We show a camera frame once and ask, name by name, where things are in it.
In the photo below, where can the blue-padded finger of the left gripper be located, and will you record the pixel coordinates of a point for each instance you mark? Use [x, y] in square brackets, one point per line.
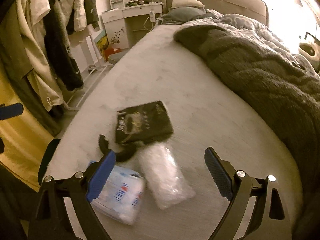
[10, 111]

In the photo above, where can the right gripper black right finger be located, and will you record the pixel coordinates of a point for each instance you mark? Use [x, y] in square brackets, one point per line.
[222, 173]

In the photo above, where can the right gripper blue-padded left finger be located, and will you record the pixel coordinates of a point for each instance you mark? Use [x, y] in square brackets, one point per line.
[101, 174]

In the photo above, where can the black curved plastic piece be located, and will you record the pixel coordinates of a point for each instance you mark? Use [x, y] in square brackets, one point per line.
[123, 153]

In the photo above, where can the blue wet wipes pack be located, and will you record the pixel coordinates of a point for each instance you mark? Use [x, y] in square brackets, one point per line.
[121, 195]

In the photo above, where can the bubble wrap bundle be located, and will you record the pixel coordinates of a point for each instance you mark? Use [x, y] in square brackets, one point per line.
[163, 176]

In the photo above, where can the black snack packet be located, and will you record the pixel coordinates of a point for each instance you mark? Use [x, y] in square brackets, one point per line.
[147, 123]

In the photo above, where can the black plastic trash bin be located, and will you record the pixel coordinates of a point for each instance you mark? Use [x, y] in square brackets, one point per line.
[48, 154]

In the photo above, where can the olive green jacket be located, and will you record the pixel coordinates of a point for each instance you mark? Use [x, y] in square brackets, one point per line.
[17, 66]

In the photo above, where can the cream hanging trousers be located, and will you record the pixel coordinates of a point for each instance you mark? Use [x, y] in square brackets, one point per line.
[40, 76]

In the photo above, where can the grey bed with mattress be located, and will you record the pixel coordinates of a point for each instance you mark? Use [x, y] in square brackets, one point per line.
[203, 112]

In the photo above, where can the black hanging garment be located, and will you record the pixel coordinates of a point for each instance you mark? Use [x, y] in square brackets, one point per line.
[58, 48]

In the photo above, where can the white rolling clothes rack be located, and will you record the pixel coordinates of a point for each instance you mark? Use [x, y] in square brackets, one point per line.
[92, 67]

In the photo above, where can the dark grey fluffy blanket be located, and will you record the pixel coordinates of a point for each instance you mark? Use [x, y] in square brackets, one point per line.
[280, 87]

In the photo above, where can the grey round floor cushion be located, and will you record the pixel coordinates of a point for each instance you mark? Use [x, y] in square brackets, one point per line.
[114, 58]

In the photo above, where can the colourful picture board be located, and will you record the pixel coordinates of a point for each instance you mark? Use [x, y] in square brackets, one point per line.
[102, 43]

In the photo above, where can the blue patterned duvet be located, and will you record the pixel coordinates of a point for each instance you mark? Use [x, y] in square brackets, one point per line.
[250, 29]

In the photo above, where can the white dressing table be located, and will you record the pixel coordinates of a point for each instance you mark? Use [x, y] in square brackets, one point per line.
[123, 23]

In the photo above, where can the grey-blue pillow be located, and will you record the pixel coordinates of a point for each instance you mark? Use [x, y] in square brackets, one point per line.
[181, 15]

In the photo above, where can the cream pillow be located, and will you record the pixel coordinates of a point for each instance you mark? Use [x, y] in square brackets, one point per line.
[187, 3]

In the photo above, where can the white charger with cable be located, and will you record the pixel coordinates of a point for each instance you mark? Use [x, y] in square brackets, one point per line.
[151, 19]

